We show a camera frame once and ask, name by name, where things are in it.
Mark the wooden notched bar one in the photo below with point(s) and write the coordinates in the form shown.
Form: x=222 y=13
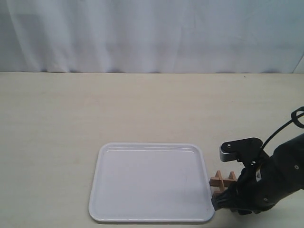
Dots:
x=220 y=183

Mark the white rectangular plastic tray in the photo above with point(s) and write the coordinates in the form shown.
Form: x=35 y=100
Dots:
x=150 y=183

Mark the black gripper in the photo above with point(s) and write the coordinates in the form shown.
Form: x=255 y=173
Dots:
x=254 y=189

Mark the wooden notched bar two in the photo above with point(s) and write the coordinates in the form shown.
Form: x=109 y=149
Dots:
x=232 y=177

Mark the white backdrop curtain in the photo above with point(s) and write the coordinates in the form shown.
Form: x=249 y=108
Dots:
x=152 y=36

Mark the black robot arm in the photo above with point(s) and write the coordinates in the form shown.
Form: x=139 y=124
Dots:
x=288 y=168

